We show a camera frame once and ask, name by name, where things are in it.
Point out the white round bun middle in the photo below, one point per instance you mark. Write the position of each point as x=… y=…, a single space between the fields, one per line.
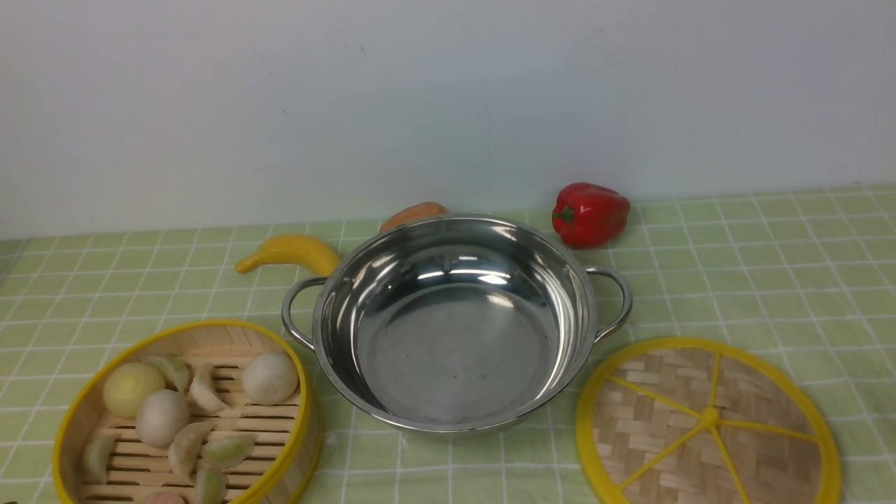
x=161 y=416

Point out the woven bamboo lid yellow rim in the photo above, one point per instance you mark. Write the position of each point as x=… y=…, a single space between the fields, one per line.
x=685 y=420

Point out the greenish dumpling bottom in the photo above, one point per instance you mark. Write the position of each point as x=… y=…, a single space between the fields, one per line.
x=210 y=486

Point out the yellow banana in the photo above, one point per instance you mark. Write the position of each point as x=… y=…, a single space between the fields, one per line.
x=292 y=249

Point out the pink bun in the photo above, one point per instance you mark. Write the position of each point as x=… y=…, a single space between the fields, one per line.
x=164 y=497

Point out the red bell pepper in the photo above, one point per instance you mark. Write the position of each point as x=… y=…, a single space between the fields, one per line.
x=587 y=215

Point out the stainless steel two-handled pot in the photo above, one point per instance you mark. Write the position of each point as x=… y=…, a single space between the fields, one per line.
x=455 y=324

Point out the pale dumpling upper middle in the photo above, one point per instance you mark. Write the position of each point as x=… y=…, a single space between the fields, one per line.
x=203 y=392

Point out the greenish dumpling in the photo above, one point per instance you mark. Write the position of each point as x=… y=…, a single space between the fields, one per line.
x=210 y=486
x=223 y=452

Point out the yellowish round bun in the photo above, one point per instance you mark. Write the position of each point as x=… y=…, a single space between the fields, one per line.
x=128 y=386

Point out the pale dumpling top left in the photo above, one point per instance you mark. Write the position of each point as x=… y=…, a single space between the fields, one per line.
x=175 y=371

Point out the greenish dumpling right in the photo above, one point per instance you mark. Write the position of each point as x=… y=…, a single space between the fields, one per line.
x=223 y=452

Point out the bamboo steamer basket yellow rim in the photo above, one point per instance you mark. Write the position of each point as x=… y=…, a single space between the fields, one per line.
x=289 y=435

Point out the orange sweet potato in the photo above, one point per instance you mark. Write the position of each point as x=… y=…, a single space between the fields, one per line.
x=417 y=212

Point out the green checkered tablecloth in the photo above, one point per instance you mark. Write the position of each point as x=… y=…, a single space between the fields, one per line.
x=805 y=281

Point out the white round bun right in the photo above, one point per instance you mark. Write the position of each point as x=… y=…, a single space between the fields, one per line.
x=270 y=378

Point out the white round bun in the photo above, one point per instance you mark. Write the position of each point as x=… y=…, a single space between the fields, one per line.
x=161 y=416
x=270 y=378

